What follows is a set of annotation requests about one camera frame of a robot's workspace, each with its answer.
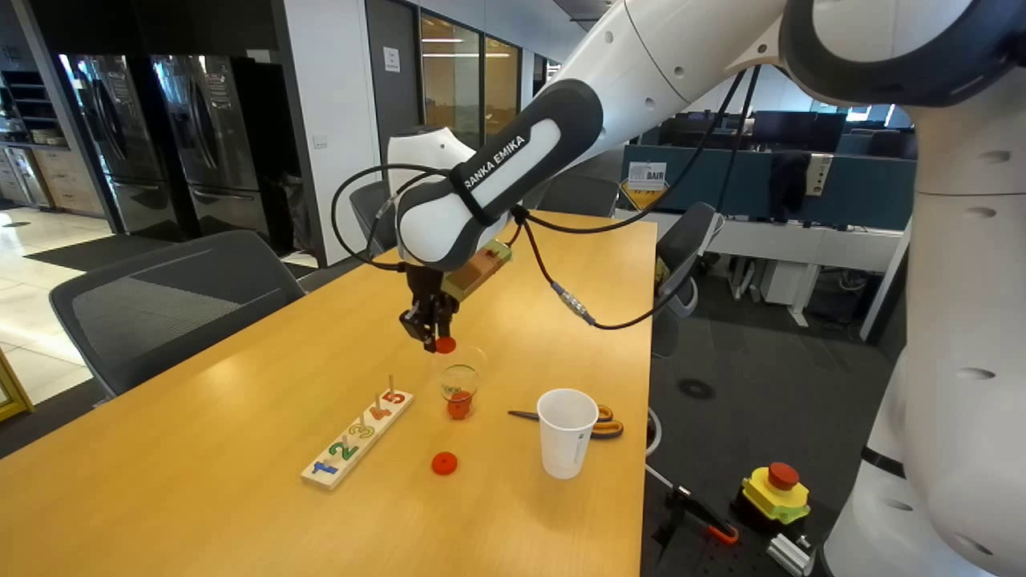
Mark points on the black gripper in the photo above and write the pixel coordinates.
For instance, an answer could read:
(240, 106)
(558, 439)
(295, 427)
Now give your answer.
(430, 293)

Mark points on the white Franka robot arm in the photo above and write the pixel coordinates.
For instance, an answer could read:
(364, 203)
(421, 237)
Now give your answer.
(684, 52)

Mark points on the transparent plastic cup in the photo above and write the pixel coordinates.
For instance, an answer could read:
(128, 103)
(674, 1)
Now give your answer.
(461, 370)

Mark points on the white paper cup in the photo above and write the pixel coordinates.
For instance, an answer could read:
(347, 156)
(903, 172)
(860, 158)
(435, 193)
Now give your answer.
(565, 438)

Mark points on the grey mesh office chair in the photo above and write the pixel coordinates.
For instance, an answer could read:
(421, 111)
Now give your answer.
(170, 308)
(370, 218)

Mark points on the wooden number puzzle board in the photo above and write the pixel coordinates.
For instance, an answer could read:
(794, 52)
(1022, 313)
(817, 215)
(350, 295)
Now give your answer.
(353, 439)

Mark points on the white yellow sign board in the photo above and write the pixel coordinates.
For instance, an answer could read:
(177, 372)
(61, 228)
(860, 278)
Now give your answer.
(644, 180)

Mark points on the dark office chair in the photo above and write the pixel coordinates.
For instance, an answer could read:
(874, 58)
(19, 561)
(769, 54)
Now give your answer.
(684, 241)

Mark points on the dark glass door cabinet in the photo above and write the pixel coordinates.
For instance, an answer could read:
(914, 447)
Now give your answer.
(192, 140)

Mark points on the yellow red emergency stop button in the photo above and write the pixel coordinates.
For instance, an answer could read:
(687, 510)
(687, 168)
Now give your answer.
(776, 498)

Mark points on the white office desk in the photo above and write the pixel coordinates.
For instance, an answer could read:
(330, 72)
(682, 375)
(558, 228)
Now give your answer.
(812, 241)

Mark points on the beige drawer cabinet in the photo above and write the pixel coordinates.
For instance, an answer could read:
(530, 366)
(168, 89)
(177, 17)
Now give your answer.
(69, 180)

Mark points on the grey metal block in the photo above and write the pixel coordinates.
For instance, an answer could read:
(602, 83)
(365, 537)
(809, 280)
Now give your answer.
(789, 557)

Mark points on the yellow framed board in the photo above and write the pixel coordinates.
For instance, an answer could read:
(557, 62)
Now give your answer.
(15, 400)

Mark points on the blue desk partition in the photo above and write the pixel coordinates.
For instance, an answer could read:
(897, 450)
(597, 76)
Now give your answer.
(867, 193)

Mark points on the white wall sign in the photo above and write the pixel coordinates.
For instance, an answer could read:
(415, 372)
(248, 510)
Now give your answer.
(392, 58)

